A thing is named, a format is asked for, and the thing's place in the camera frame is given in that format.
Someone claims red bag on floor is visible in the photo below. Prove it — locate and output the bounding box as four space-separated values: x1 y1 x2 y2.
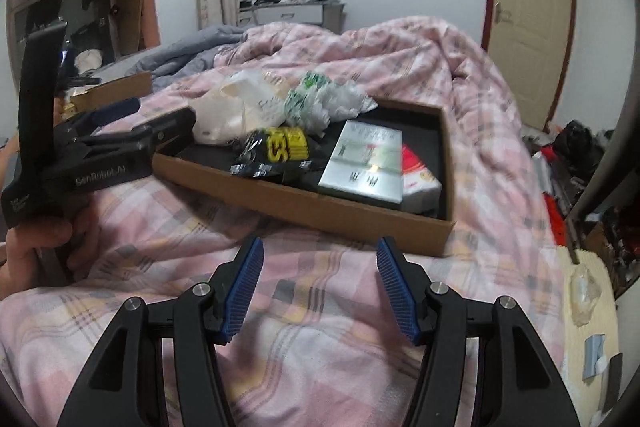
534 145 566 246

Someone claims person's left hand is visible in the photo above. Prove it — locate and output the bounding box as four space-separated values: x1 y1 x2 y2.
1 200 101 299

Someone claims cream hard-shell suitcase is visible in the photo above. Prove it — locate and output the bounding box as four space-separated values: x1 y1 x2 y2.
556 246 620 426

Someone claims black yellow wipes packet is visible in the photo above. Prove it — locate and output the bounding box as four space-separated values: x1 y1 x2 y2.
229 127 329 181

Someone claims clear plastic tissue packet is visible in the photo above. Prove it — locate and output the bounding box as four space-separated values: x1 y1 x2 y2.
570 265 602 327

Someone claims black smartphone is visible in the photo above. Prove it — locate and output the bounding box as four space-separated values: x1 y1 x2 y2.
601 352 624 413

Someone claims red white tissue pack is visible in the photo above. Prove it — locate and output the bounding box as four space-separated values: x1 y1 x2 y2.
401 144 442 215

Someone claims pink plaid duvet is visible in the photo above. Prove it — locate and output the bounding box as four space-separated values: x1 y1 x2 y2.
1 16 565 426

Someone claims small brown cardboard box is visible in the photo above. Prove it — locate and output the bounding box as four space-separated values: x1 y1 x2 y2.
70 72 152 112

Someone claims brown cardboard tray box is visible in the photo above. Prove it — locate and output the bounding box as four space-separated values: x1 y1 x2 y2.
153 98 454 258

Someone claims beige door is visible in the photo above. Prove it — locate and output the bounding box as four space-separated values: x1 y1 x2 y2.
483 0 576 130

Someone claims silver cigarette carton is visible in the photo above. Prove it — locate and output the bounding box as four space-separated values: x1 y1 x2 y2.
318 120 402 209

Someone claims light blue case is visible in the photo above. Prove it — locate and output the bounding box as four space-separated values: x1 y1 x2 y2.
582 334 608 381

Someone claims white facial tissue pack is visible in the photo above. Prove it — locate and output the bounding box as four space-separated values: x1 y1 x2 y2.
190 69 290 146

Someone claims grey blanket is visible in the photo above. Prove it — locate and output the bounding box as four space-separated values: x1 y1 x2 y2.
126 25 245 92

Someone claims white grey desk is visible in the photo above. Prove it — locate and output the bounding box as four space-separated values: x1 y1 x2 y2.
238 0 345 34

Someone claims green white crumpled plastic bag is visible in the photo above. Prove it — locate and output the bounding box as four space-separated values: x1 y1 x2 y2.
284 72 378 136

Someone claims black bag on floor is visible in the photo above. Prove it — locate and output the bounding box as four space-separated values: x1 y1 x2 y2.
552 120 604 169

